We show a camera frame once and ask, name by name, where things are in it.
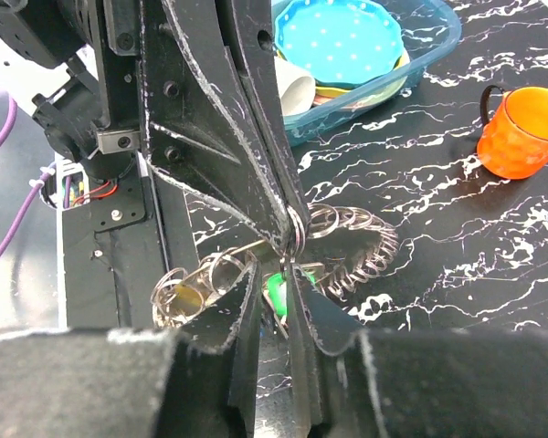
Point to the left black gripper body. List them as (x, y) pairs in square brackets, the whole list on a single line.
[(97, 122)]

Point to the orange plastic cup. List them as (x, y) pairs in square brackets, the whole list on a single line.
[(514, 141)]

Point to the yellow capped key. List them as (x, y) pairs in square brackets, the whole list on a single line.
[(187, 301)]

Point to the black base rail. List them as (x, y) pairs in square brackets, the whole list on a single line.
[(113, 251)]

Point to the green capped key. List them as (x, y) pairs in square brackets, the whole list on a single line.
[(277, 292)]

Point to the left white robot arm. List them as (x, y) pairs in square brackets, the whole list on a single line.
[(27, 27)]

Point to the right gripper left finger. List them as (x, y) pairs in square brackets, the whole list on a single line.
[(218, 363)]

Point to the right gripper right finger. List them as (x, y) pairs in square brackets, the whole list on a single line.
[(320, 332)]

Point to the blue dotted plate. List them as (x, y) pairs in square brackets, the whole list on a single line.
[(342, 44)]

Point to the clear blue plastic bin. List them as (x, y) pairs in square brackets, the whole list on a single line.
[(430, 31)]

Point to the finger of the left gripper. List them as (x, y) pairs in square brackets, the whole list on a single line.
[(198, 132), (246, 27)]

